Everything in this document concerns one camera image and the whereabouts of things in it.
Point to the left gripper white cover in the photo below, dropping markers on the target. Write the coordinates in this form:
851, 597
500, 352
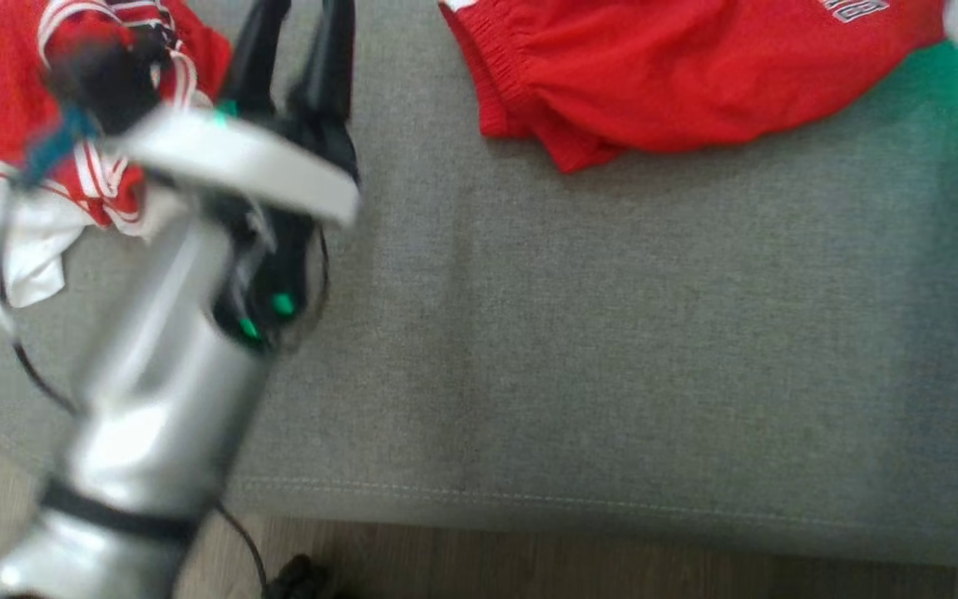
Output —
279, 179

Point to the red white basketball jersey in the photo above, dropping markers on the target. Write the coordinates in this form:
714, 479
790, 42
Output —
13, 108

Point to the red shorts white stripe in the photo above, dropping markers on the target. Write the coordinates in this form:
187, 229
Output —
654, 75

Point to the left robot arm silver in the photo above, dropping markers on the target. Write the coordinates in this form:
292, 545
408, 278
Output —
155, 416

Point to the large grey sofa chaise cushion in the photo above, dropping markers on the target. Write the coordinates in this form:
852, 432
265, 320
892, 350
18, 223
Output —
612, 333

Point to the black plug on floor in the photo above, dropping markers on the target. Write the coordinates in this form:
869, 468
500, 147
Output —
300, 576

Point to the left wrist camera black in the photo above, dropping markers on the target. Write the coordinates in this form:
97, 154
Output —
109, 83

